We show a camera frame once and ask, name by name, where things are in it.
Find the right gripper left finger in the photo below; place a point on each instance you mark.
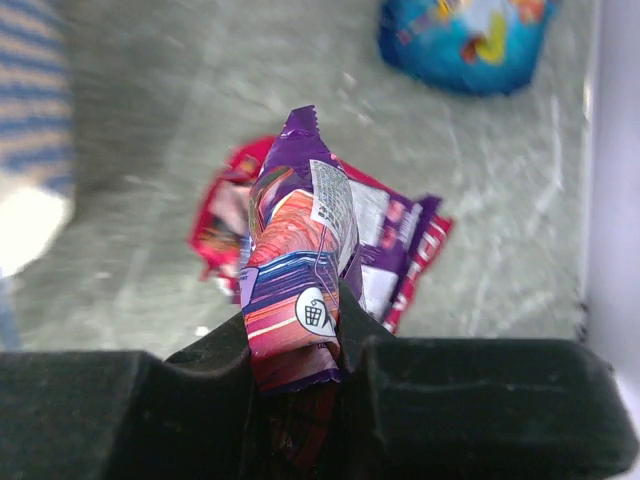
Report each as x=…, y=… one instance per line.
x=131, y=415

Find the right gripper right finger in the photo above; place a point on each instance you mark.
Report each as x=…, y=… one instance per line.
x=416, y=408

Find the purple red snack packet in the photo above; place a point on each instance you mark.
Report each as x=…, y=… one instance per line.
x=303, y=240

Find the pink snack bag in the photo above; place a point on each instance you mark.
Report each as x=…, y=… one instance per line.
x=220, y=247

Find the blue fruit candy bag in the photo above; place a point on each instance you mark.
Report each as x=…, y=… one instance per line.
x=475, y=47

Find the blue checkered paper bag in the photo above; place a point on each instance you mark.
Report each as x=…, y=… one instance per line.
x=37, y=143

